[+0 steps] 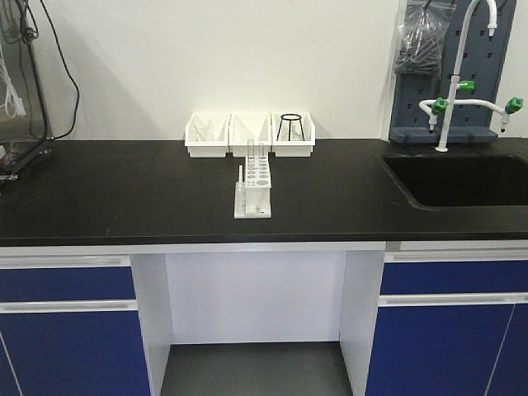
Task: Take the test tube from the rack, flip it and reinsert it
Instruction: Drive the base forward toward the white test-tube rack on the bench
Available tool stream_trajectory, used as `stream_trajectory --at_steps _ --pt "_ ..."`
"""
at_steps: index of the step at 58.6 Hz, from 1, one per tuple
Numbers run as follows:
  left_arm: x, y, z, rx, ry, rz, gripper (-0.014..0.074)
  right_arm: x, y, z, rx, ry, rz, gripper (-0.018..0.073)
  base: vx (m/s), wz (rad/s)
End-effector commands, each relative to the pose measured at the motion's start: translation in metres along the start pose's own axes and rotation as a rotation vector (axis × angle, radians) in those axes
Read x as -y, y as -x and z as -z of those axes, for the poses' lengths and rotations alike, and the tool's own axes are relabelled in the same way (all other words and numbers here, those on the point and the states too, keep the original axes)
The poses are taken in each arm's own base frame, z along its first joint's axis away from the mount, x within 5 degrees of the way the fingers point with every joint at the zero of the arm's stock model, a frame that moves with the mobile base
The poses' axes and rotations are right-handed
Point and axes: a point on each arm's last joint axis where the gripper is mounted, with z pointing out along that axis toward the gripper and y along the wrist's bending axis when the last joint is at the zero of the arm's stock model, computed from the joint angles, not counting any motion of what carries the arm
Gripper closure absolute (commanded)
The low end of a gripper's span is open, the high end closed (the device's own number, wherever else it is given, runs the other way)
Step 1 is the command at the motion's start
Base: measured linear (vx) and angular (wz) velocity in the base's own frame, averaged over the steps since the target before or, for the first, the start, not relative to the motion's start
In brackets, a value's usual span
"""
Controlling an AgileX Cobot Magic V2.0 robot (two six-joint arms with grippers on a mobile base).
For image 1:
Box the left upper blue drawer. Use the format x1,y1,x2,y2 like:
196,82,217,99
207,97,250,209
1,266,135,302

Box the right lower blue cabinet door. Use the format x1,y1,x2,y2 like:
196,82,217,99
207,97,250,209
366,304,527,395

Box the black hanging cable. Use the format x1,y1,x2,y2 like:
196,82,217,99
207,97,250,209
40,0,80,141

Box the glass beaker in left bin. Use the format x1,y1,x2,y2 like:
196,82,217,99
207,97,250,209
192,117,214,142

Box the white gooseneck lab faucet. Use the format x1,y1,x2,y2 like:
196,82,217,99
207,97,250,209
419,0,523,153

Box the black metal stand frame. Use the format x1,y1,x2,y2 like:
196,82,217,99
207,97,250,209
1,1,50,183

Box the left white storage bin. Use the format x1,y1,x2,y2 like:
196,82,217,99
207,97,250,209
185,112,230,158

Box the right white storage bin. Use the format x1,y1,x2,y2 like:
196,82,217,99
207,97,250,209
271,112,316,157

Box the blue cabinet door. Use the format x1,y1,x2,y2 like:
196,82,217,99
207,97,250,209
366,304,527,395
1,311,150,395

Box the white bundled cable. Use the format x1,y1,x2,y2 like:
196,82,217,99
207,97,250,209
0,36,26,120

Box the black lab sink basin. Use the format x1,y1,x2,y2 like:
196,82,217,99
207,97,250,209
380,153,527,210

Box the white storage bin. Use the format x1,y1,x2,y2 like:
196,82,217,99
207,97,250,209
185,112,230,158
271,112,316,157
229,113,271,158

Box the right upper blue drawer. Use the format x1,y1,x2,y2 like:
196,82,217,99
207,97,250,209
380,260,527,295

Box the blue drawer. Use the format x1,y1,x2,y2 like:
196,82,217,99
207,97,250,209
1,266,135,302
380,260,527,295

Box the left lower blue cabinet door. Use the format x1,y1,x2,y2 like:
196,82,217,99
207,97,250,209
1,311,150,395

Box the white test tube rack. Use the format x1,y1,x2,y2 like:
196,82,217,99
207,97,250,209
234,156,271,219

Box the black wire tripod stand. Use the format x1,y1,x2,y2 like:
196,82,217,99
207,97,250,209
276,113,305,141

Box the middle white storage bin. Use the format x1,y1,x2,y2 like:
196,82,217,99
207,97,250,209
229,113,271,158

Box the clear glass test tube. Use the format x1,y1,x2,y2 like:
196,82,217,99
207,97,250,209
247,139,255,159

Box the grey blue pegboard drying rack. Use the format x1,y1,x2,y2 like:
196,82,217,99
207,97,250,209
389,1,516,144

